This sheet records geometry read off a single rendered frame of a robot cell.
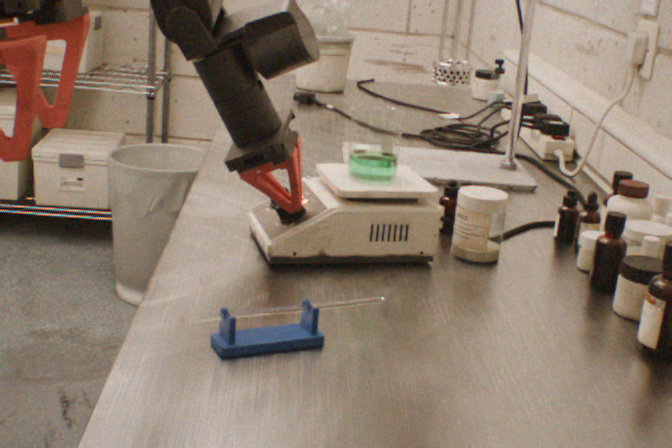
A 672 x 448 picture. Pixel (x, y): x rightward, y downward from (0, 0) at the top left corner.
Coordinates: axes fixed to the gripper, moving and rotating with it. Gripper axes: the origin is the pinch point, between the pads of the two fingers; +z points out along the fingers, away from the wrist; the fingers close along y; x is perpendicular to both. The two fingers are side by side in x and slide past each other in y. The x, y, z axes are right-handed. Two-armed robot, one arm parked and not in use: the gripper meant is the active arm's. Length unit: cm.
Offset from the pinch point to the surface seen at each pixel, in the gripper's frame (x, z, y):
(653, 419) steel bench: -30.7, 16.5, -31.0
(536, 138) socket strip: -23, 32, 69
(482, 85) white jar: -12, 37, 120
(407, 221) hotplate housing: -10.9, 7.1, 1.0
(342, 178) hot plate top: -5.1, 0.9, 4.5
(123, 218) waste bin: 97, 44, 141
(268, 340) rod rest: -1.3, 0.9, -26.2
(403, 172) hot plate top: -10.7, 5.2, 10.4
